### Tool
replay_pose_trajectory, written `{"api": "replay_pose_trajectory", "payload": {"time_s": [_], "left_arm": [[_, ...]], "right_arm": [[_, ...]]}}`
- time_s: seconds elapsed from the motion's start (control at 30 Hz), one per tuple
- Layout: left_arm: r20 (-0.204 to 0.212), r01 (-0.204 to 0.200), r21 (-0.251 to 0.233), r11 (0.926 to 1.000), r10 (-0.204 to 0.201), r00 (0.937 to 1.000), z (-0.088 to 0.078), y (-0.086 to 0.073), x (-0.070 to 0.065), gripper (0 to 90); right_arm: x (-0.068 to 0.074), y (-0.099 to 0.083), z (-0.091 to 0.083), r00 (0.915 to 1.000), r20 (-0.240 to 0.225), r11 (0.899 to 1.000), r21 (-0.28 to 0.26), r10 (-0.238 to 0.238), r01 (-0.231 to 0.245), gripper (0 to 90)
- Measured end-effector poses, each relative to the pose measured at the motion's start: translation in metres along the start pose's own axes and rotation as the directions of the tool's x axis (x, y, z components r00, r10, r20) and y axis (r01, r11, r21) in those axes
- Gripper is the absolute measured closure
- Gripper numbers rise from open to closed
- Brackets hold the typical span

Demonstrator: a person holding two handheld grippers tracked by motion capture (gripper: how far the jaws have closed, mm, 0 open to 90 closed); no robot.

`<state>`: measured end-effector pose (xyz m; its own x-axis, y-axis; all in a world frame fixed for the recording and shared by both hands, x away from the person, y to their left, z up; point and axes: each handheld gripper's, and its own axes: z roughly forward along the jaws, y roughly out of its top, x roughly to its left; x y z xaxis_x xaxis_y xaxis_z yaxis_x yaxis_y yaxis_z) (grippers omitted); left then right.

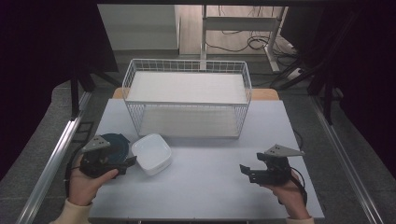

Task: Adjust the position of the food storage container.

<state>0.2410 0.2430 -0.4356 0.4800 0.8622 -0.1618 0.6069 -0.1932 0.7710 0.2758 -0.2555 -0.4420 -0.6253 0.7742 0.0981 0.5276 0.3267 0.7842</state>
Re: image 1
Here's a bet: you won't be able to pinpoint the metal floor rail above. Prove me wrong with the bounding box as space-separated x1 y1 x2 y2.
309 92 387 224
14 91 93 224

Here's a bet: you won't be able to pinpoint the dark blue plate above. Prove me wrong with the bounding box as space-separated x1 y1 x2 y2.
100 133 132 165

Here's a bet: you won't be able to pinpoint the black curtain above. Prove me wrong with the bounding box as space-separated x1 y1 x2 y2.
279 0 396 180
0 0 120 182

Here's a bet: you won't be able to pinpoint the white cabinet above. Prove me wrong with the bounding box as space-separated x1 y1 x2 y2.
96 3 182 52

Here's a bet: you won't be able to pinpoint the white desk frame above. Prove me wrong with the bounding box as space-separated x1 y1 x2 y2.
200 4 290 75

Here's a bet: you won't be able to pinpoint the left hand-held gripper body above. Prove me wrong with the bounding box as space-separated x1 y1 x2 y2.
78 134 126 179

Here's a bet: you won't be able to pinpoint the black stand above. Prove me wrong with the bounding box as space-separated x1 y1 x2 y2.
68 60 123 121
270 52 345 126

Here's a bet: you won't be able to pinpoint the white power strip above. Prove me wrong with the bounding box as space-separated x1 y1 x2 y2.
285 67 303 81

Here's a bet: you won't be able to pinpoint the wooden table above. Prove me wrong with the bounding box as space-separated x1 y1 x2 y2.
111 87 280 102

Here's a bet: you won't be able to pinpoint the person's right hand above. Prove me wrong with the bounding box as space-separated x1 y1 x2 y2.
261 170 312 219

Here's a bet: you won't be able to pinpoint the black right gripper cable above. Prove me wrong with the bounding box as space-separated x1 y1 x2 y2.
278 167 309 207

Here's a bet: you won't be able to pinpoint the white wire rack shelf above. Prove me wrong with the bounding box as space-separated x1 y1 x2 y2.
121 58 253 140

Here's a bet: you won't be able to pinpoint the black floor cables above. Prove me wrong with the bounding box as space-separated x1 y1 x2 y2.
205 5 302 68

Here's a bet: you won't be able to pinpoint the person's left hand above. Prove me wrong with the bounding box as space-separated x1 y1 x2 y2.
67 154 120 207

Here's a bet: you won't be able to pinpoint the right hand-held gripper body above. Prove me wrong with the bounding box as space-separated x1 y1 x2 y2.
257 143 306 187

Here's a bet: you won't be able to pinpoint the white lidded plastic container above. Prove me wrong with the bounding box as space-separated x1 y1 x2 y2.
131 133 173 177

